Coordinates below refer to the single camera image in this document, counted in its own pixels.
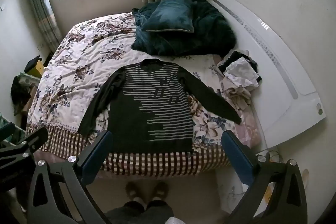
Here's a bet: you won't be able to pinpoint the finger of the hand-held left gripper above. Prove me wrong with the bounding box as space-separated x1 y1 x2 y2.
0 127 49 162

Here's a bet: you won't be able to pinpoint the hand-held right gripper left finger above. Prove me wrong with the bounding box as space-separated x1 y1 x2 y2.
26 130 114 224

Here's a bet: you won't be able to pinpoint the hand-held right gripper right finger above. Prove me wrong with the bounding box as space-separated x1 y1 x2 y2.
221 130 308 224

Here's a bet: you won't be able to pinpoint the dark striped sweater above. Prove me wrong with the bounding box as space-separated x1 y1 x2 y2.
78 58 242 154

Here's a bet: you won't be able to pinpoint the person's left slipper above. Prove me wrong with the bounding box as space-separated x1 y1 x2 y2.
125 181 143 201

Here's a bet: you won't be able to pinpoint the person's slipper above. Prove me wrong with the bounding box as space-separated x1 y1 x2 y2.
125 181 143 201
152 181 170 201

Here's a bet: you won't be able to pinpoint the dark cloth on nightstand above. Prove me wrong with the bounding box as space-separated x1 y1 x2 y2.
10 74 32 107

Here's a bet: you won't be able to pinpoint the beige crumpled cloth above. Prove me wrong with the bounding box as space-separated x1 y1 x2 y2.
220 80 254 110

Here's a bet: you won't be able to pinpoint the yellow box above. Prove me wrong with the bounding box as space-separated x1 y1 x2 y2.
31 59 44 75

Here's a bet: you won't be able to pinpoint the person's right slipper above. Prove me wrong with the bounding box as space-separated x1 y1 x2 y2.
152 181 170 201

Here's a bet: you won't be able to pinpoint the person's dark trousers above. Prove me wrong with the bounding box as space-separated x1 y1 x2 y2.
105 200 175 224

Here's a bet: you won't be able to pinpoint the white headboard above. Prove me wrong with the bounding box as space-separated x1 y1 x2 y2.
203 0 326 148

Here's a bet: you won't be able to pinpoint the white crumpled cloth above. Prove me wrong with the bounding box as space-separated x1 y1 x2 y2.
223 57 260 88

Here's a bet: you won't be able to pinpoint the black crumpled cloth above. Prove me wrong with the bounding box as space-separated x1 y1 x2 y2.
219 50 263 83

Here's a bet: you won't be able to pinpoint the dark teal plush blanket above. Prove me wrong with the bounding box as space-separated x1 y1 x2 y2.
131 0 237 59

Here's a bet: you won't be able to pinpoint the narrow green curtain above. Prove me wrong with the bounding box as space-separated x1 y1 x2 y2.
22 0 62 52

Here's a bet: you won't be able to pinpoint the dark teal pillow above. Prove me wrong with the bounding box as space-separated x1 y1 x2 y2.
141 0 195 33

